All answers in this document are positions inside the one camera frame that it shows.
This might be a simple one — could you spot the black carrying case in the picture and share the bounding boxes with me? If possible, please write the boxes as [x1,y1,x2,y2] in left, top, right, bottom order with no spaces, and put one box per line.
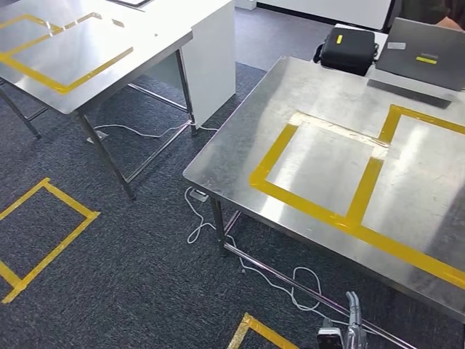
[312,26,380,77]

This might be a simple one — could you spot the white floor cable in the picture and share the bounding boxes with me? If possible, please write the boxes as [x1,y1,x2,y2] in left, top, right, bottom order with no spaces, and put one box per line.
[93,120,219,139]
[184,186,378,336]

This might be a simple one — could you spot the white desk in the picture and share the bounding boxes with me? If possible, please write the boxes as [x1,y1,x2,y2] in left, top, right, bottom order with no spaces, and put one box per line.
[332,21,465,92]
[106,0,237,129]

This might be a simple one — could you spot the metal floor socket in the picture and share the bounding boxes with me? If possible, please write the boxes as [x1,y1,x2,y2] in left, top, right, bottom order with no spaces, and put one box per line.
[86,129,109,145]
[188,188,210,204]

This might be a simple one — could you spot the grey laptop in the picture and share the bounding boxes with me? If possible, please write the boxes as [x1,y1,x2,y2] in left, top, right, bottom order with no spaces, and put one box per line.
[366,17,465,110]

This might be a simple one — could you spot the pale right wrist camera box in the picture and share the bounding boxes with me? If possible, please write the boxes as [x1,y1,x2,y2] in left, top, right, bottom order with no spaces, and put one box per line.
[316,326,345,349]

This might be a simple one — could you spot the yellow tape on workbench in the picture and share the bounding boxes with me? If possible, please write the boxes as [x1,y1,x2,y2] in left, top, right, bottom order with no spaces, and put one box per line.
[249,103,465,291]
[0,12,134,96]

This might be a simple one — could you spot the white low partition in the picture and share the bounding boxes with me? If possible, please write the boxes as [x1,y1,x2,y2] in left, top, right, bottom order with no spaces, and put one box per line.
[255,0,393,33]

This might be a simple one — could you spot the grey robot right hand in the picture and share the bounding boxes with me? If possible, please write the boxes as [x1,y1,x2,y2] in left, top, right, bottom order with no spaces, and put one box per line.
[343,290,369,349]

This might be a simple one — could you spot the seated person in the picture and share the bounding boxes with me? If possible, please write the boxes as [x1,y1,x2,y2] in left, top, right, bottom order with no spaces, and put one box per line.
[434,0,465,32]

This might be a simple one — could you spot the stainless steel workbench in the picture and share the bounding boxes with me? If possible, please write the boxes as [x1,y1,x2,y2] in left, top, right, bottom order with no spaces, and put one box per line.
[0,0,198,202]
[182,55,465,349]

